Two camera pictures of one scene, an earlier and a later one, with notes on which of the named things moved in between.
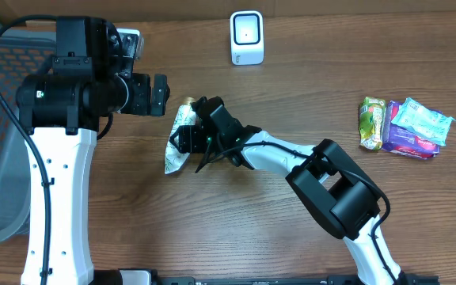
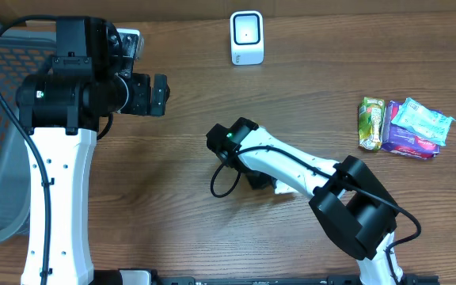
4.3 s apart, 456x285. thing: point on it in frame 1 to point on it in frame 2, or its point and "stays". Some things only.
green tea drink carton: [371, 120] stays
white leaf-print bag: [176, 159] to [282, 187]
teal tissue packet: [431, 125] stays
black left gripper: [142, 106] stays
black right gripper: [196, 138] to [261, 180]
